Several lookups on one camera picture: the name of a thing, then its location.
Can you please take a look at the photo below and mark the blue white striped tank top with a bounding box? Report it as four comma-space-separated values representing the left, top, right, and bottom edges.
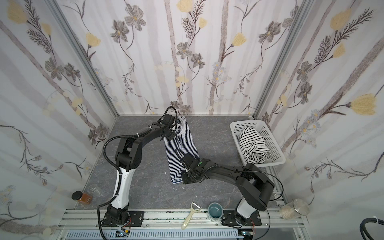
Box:
164, 116, 200, 185

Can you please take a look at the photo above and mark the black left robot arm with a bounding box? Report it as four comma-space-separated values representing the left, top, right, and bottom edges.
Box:
97, 113, 182, 227

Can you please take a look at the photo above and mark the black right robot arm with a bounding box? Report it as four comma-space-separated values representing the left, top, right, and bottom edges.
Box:
175, 149, 275, 226

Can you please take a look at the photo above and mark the black white striped tank top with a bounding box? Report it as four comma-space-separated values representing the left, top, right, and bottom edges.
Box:
239, 127, 271, 165

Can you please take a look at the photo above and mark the cream vegetable peeler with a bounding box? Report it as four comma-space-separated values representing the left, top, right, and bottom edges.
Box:
182, 202, 202, 230

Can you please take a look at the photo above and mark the teal ceramic mug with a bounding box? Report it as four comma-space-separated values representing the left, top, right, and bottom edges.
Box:
207, 203, 224, 222

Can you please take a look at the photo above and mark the white plastic laundry basket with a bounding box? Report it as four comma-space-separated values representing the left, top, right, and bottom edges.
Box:
230, 120, 286, 168

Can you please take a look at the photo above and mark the clear jar with metal lid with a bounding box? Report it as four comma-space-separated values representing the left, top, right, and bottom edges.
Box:
279, 199, 310, 220

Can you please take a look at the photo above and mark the amber spice jar black lid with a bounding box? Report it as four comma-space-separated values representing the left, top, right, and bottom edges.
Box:
71, 191, 93, 205

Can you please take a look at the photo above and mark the aluminium mounting rail frame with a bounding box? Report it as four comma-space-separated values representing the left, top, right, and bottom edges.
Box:
52, 209, 310, 240

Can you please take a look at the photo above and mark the black corrugated cable conduit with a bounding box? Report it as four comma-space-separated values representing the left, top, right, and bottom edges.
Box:
95, 131, 151, 240

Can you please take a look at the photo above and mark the black cable bottom right corner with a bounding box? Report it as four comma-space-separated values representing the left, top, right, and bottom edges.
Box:
359, 217, 384, 240

